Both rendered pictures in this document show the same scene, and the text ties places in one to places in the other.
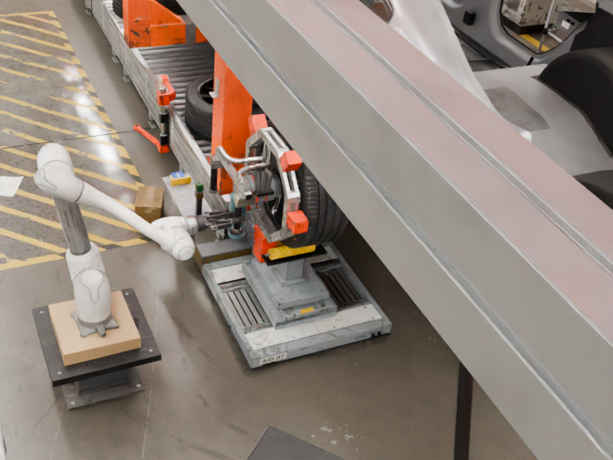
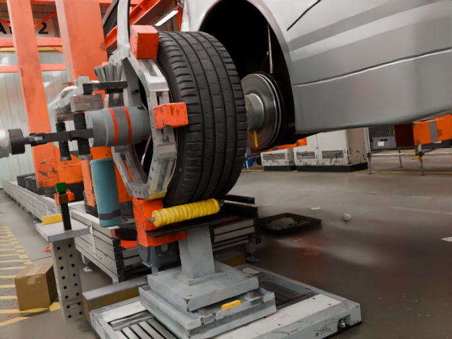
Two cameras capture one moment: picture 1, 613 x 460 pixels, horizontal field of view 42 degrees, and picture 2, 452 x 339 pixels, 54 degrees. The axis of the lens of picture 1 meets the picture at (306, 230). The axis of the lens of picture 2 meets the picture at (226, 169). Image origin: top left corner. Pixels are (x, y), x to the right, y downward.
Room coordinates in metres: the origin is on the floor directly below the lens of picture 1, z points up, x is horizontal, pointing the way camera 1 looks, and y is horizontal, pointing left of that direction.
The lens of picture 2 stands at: (1.66, -0.09, 0.77)
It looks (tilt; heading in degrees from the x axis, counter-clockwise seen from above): 5 degrees down; 0
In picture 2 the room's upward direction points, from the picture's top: 7 degrees counter-clockwise
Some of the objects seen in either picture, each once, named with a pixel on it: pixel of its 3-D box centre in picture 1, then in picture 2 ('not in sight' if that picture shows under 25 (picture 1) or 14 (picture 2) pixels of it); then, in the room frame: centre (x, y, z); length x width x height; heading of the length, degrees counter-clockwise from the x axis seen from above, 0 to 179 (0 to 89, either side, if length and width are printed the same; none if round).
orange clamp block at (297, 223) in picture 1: (296, 222); (170, 116); (3.02, 0.05, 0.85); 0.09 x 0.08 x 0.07; 29
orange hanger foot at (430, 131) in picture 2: not in sight; (426, 119); (4.90, -1.62, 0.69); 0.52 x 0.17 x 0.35; 119
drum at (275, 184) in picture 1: (256, 188); (116, 126); (3.26, 0.27, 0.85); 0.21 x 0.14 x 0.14; 119
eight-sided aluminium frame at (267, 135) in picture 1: (270, 185); (136, 124); (3.29, 0.21, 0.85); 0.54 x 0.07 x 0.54; 29
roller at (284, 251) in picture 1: (291, 249); (185, 212); (3.24, 0.06, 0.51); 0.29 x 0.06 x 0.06; 119
